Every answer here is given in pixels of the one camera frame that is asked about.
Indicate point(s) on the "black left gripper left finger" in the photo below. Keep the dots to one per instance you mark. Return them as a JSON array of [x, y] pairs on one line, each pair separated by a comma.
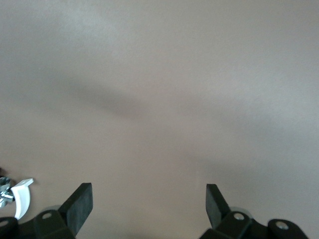
[[74, 206]]

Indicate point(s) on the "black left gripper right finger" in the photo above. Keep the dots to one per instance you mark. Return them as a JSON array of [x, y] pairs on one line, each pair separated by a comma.
[[219, 214]]

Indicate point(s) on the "white curved plastic part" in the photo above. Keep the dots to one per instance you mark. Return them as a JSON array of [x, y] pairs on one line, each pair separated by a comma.
[[21, 196]]

